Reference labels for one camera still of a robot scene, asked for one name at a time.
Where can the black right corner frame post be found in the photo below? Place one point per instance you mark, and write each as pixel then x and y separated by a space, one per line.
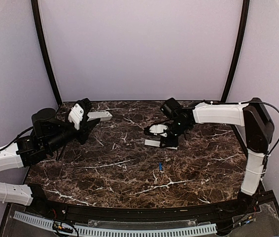
pixel 237 50

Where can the white remote battery cover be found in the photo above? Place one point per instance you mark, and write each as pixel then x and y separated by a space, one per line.
pixel 152 143

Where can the black left corner frame post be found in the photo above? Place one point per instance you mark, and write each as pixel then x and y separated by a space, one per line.
pixel 44 51

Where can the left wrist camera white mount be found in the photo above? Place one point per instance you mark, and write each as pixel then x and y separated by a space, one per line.
pixel 76 116

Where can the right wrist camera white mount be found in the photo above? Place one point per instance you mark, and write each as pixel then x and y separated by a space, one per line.
pixel 157 129

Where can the black corner frame post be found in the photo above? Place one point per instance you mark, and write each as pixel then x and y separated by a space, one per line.
pixel 44 51
pixel 237 50

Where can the white slotted cable duct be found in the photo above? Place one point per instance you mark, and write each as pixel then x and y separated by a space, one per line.
pixel 97 228

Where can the right small circuit board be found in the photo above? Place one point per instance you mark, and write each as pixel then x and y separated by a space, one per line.
pixel 246 221

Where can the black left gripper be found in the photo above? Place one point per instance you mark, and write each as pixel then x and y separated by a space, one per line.
pixel 86 128

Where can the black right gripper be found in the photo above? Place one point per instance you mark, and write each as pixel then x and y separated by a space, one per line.
pixel 168 143

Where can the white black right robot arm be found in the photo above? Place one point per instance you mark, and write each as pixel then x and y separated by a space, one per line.
pixel 251 115

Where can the small circuit board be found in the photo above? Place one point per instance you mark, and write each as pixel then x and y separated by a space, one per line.
pixel 58 228
pixel 246 221

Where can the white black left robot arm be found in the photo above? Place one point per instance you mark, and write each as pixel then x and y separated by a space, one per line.
pixel 46 136

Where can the left small circuit board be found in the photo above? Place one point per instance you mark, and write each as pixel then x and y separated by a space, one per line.
pixel 58 228

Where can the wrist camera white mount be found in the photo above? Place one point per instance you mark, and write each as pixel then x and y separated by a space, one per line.
pixel 76 116
pixel 157 129

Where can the white remote control body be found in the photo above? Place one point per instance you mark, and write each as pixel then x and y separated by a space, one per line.
pixel 102 115

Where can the black curved front table rail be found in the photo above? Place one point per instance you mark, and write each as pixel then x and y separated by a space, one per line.
pixel 79 213

